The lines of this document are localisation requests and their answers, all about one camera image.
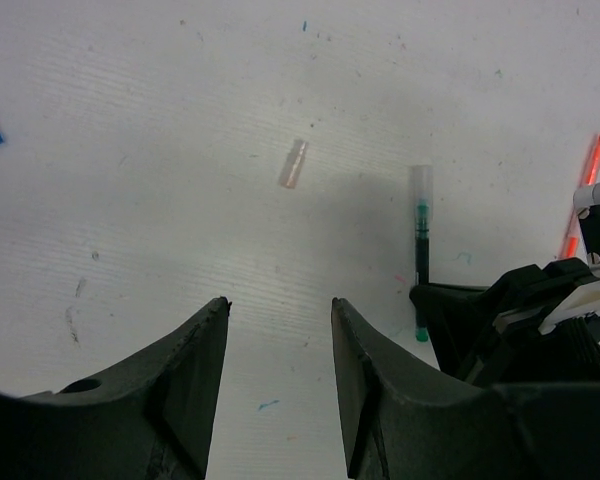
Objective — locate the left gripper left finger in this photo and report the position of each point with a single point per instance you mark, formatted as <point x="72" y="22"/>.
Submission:
<point x="150" y="416"/>

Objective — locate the green pen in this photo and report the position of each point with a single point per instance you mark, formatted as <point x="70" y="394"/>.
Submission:
<point x="422" y="193"/>

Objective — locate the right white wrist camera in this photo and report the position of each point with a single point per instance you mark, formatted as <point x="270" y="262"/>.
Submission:
<point x="597" y="215"/>

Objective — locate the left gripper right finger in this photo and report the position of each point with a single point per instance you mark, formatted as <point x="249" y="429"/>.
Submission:
<point x="403" y="419"/>

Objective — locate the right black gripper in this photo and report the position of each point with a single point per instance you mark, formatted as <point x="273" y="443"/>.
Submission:
<point x="533" y="325"/>

